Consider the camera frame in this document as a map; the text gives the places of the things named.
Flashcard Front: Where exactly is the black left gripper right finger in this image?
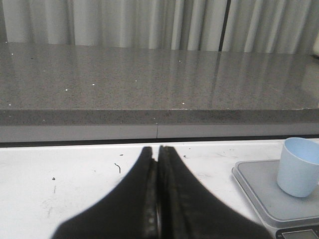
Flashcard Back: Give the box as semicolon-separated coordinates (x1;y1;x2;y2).
158;146;271;239

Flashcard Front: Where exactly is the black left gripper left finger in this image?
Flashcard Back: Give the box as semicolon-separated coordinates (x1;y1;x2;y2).
52;147;159;239

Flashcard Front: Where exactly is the light blue cup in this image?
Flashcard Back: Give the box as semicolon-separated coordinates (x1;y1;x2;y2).
277;137;319;198

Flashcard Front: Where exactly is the grey kitchen scale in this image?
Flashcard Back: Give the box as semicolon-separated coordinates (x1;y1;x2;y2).
232;160;319;239

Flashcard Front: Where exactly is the grey speckled counter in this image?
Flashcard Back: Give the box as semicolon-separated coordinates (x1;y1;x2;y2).
0;43;319;143

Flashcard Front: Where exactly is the white pleated curtain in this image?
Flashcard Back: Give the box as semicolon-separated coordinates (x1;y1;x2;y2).
0;0;319;54

